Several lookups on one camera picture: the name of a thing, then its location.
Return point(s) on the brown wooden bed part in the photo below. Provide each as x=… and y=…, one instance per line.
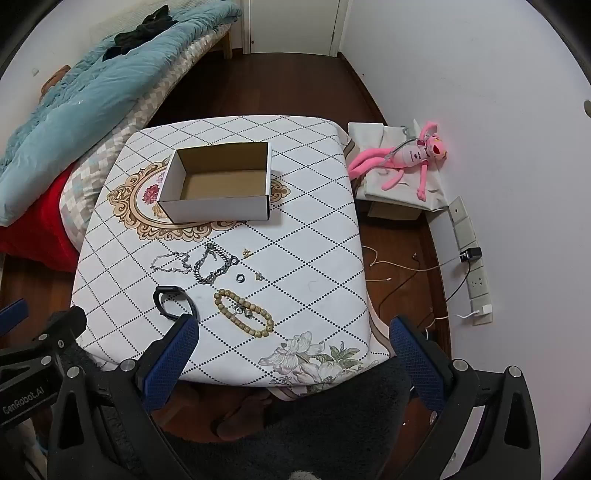
x=55, y=76

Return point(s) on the dark grey fuzzy rug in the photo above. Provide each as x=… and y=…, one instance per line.
x=323, y=438

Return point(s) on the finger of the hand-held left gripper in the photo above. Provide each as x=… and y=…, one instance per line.
x=64, y=323
x=11, y=316

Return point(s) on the black wrist band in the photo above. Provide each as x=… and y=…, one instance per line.
x=159, y=304

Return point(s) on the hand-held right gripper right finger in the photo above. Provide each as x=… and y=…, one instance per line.
x=415, y=364

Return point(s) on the wooden bed leg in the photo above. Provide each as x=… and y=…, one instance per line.
x=227, y=44

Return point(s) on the black charger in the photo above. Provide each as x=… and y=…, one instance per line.
x=472, y=254

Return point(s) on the wall socket strip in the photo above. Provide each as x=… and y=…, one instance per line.
x=464, y=226

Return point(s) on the black clothing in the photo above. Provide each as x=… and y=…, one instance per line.
x=138, y=34

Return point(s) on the light blue quilt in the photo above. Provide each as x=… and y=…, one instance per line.
x=92, y=92

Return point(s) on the white door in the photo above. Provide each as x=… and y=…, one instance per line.
x=295, y=23

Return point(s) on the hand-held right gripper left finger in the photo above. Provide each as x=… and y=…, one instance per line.
x=171, y=360

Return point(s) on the pink plush toy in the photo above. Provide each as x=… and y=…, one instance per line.
x=411, y=154

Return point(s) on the red blanket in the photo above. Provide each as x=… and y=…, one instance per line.
x=37, y=226

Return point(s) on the white charger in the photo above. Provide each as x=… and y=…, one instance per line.
x=485, y=310

